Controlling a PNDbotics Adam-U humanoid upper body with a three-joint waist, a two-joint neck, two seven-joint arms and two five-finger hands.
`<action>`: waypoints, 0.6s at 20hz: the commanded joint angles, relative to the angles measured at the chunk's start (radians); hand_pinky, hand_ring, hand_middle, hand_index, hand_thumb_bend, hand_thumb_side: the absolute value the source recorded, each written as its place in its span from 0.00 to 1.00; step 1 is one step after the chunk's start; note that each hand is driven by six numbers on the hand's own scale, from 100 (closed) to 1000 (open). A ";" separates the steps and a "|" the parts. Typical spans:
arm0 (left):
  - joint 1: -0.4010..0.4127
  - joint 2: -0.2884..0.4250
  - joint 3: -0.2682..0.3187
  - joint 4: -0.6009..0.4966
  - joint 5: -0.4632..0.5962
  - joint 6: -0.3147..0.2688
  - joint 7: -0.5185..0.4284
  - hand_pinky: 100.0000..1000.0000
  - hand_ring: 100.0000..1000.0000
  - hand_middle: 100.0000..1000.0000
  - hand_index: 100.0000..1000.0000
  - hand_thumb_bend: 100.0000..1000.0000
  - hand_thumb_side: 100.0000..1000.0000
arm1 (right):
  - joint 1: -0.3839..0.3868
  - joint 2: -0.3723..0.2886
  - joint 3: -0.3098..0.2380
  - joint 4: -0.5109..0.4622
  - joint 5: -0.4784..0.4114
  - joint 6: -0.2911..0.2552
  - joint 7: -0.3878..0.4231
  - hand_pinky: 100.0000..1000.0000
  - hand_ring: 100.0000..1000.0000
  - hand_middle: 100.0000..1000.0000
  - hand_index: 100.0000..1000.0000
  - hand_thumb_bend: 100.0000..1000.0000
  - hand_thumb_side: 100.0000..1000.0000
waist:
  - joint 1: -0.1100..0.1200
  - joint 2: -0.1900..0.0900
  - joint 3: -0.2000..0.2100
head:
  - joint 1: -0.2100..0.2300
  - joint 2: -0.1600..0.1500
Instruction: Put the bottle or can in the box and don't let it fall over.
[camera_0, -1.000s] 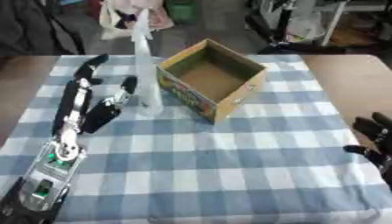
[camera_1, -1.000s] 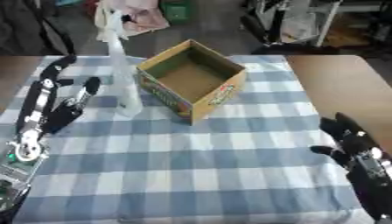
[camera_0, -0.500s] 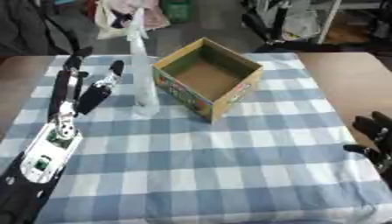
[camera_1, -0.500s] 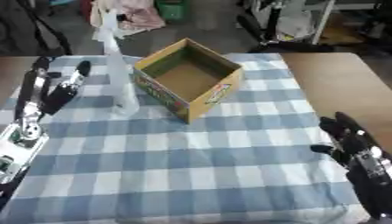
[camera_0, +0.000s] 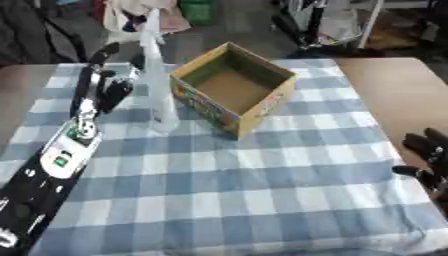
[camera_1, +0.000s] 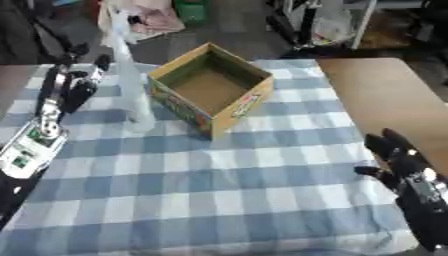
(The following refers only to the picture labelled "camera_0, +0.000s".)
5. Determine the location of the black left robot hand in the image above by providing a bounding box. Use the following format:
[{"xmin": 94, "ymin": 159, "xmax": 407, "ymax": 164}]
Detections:
[{"xmin": 68, "ymin": 41, "xmax": 147, "ymax": 119}]

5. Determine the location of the open cardboard box green inside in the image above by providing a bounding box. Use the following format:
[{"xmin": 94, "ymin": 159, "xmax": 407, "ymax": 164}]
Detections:
[{"xmin": 168, "ymin": 41, "xmax": 298, "ymax": 137}]

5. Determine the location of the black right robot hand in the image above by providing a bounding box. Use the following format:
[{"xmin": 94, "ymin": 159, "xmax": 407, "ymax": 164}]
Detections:
[{"xmin": 390, "ymin": 127, "xmax": 448, "ymax": 201}]

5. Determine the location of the green crate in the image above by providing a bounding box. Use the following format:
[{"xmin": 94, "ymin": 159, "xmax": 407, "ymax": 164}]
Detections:
[{"xmin": 176, "ymin": 0, "xmax": 217, "ymax": 25}]

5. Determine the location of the white bag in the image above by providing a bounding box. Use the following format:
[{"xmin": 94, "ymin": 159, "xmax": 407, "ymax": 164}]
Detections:
[{"xmin": 101, "ymin": 0, "xmax": 193, "ymax": 43}]

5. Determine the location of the clear plastic spray bottle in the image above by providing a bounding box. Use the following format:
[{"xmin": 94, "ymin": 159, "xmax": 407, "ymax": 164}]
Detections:
[{"xmin": 138, "ymin": 8, "xmax": 182, "ymax": 134}]

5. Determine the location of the black tripod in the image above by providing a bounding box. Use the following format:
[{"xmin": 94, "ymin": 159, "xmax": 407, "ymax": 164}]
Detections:
[{"xmin": 269, "ymin": 0, "xmax": 352, "ymax": 51}]

